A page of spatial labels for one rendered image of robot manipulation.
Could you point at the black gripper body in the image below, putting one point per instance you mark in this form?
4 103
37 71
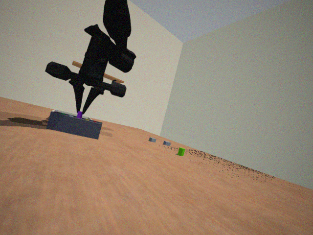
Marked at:
91 72

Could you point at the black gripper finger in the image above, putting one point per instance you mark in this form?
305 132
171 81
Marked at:
93 94
79 90

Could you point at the small green block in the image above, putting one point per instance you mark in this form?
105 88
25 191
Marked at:
181 151

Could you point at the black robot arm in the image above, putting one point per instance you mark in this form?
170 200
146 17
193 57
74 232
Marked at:
116 19

